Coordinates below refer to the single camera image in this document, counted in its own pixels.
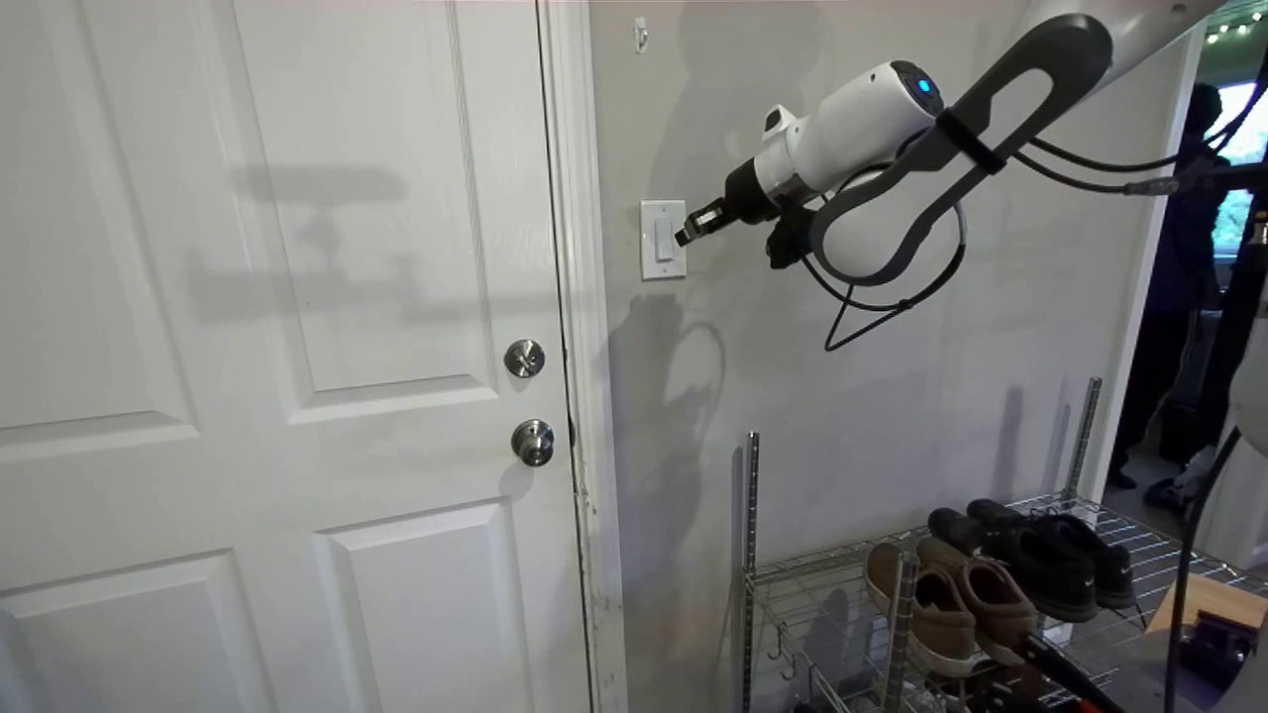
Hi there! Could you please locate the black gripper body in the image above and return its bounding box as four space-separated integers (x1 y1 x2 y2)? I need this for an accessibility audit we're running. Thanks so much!
723 161 780 225

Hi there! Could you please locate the white wall light switch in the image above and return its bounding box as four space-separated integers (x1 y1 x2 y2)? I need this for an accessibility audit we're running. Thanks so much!
644 198 685 279

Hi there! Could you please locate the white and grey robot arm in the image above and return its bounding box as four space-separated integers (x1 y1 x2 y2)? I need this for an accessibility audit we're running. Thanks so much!
673 0 1225 286

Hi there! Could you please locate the silver deadbolt lock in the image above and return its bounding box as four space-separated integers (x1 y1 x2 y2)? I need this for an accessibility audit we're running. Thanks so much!
502 335 547 381

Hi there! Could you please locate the silver round door knob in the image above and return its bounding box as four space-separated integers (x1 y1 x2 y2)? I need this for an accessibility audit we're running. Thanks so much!
510 419 555 468

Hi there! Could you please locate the white panelled door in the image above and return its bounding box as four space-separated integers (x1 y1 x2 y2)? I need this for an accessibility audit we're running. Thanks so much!
0 0 591 713

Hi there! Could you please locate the brown shoe front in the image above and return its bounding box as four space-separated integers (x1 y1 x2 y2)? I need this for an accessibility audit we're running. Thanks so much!
863 544 978 678

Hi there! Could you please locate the brown shoe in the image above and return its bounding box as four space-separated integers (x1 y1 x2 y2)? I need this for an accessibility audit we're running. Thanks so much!
863 544 978 678
920 537 1040 644

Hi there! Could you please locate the brown shoe behind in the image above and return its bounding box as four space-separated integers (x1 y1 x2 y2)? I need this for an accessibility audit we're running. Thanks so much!
920 537 1040 644

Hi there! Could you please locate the black shoe right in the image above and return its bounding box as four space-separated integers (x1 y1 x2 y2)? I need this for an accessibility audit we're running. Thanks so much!
965 493 1140 612

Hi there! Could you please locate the black shoe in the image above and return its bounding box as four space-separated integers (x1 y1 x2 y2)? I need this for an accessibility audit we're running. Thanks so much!
926 500 1099 623
965 493 1140 612

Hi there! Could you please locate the black shoe left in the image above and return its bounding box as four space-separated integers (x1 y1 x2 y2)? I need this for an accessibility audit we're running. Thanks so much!
926 500 1099 623

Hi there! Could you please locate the wooden board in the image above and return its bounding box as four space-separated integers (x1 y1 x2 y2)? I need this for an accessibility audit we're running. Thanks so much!
1148 575 1268 633

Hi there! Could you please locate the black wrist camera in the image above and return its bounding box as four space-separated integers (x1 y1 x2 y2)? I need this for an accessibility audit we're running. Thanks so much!
765 204 811 270

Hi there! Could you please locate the small wall screw hook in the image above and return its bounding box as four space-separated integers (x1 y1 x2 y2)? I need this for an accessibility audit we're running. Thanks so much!
629 15 651 55

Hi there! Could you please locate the white door frame trim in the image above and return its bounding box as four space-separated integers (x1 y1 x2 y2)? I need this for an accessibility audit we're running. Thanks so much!
541 0 629 713

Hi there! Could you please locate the metal wire shoe rack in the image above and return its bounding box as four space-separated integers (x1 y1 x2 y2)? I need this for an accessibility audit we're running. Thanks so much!
735 376 1180 713

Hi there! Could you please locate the black hanging cable right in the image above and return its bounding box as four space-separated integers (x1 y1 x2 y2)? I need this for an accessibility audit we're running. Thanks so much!
1161 429 1245 713

